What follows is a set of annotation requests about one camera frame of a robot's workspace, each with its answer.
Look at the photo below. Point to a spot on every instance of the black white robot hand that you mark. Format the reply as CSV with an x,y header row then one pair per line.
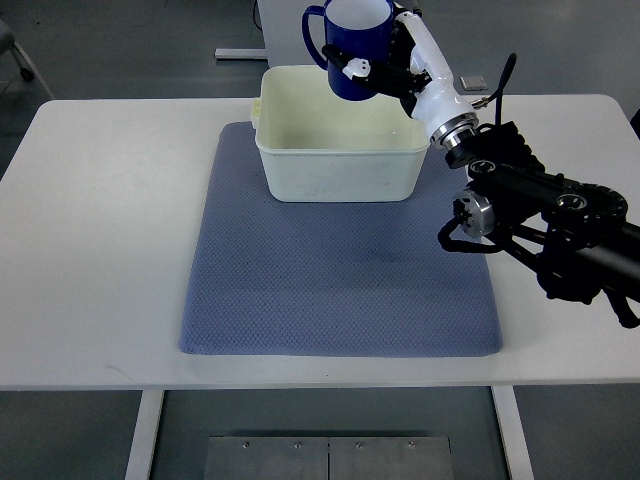
x,y
417,74

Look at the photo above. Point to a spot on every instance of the blue mug white inside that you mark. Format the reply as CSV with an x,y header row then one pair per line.
x,y
361,33

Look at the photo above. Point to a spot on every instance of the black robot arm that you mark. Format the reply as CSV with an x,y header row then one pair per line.
x,y
574,236

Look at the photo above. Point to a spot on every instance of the white plastic box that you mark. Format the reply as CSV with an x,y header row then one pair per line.
x,y
317,147

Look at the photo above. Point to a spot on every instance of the grey floor socket plate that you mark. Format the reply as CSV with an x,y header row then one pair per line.
x,y
473,83

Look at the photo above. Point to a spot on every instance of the blue textured mat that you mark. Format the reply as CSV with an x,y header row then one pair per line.
x,y
332,279

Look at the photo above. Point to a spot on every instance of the office chair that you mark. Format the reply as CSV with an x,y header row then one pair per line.
x,y
27,68

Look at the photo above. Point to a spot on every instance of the grey metal floor plate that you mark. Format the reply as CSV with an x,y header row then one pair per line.
x,y
329,457

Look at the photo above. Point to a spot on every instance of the white pedestal stand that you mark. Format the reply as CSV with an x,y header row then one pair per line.
x,y
281,30

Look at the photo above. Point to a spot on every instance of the white table frame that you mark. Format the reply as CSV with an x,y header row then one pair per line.
x,y
508,417

